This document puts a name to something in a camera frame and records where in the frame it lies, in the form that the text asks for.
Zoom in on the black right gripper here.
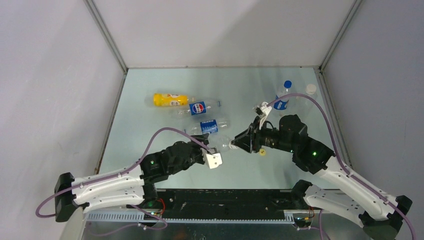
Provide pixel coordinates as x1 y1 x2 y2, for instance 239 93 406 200
231 116 296 154

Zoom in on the small clear bottle blue ring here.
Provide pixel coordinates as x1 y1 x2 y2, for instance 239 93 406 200
208 135 233 154

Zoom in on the clear bottle blue label front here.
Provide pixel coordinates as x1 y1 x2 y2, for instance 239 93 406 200
273 80 294 112

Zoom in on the clear bottle blue label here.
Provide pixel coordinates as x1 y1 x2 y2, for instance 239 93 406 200
273 80 294 112
183 116 231 135

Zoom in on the clear bottle without label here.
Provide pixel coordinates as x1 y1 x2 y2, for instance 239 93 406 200
296 89 318 119

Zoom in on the blue bottle cap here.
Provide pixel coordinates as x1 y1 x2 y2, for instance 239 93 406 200
284 80 292 89

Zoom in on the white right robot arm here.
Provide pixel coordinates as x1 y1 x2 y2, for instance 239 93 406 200
231 115 412 240

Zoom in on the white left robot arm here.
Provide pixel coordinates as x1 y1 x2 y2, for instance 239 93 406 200
54 141 222 223

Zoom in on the yellow bottle cap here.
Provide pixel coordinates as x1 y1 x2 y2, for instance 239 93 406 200
259 148 267 156

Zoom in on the clear bottle blue label middle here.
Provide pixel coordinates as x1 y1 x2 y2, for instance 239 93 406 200
183 116 231 135

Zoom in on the clear Pepsi label bottle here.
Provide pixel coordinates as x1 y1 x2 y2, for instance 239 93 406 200
171 99 223 118

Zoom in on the yellow label bottle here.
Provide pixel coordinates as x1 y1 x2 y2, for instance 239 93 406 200
153 93 189 107

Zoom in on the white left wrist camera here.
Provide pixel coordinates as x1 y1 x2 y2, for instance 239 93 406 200
202 151 223 169

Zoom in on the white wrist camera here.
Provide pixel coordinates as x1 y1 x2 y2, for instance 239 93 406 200
254 101 273 130
202 151 223 169

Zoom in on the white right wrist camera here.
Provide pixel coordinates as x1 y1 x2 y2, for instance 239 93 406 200
254 101 273 130

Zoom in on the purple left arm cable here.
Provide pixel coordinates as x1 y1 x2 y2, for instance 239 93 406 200
35 127 213 231

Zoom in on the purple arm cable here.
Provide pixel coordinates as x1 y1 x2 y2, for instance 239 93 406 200
267 93 418 240
35 127 213 231

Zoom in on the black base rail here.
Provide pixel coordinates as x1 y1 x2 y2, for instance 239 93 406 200
138 189 309 220

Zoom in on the white cable duct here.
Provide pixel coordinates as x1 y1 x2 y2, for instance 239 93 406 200
86 211 295 224

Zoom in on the aluminium corner post right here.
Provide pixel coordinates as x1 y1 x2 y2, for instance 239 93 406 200
319 0 364 72

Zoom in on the aluminium corner post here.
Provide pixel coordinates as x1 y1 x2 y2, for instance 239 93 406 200
319 0 364 72
83 0 129 75

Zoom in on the aluminium corner post left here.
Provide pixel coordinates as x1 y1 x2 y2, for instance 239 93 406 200
83 0 129 75

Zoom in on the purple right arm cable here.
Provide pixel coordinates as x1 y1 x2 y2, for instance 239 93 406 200
267 93 418 240

